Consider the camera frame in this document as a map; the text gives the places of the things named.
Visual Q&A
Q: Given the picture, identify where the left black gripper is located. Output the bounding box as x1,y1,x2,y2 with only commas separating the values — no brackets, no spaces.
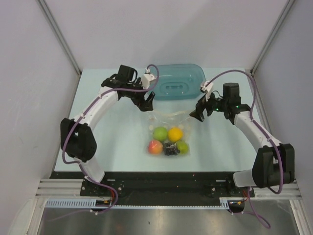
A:
125,77,154,112

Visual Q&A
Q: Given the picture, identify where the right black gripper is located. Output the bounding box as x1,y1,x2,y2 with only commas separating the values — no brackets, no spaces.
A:
190,89,228,122

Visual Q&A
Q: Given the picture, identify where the clear dotted zip bag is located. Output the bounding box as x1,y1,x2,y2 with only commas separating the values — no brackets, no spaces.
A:
146,110,192,158

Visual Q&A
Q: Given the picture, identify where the orange fruit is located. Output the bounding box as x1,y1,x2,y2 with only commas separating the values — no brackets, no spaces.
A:
168,127,183,142

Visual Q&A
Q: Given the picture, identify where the green apple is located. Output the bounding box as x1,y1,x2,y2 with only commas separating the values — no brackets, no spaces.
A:
153,127,168,142

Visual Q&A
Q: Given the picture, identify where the green pear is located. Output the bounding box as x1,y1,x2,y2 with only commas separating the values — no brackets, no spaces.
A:
176,140,189,154

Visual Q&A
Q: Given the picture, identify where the peach fruit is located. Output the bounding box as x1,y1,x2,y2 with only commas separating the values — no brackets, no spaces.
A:
148,140,163,154

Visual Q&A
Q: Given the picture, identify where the black grape bunch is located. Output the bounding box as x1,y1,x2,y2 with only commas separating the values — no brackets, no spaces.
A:
163,142,180,156

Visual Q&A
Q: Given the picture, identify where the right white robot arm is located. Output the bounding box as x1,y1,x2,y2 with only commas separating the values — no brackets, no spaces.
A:
190,81,295,196

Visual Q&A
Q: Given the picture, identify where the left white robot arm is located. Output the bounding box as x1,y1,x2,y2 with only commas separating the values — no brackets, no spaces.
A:
60,64,159,196

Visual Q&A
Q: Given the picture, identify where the teal plastic bin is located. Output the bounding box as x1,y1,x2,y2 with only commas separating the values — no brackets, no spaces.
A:
153,64,206,101

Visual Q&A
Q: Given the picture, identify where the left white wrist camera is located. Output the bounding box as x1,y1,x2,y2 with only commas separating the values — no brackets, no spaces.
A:
141,68,156,89

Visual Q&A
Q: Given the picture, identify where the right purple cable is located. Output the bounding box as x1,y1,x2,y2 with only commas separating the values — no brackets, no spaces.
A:
201,70,284,230

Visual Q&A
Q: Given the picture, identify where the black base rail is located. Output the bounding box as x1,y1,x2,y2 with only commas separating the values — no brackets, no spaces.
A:
50,172,254,207

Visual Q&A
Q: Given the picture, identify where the white slotted cable duct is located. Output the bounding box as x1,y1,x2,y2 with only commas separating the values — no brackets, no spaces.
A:
45,198,229,210

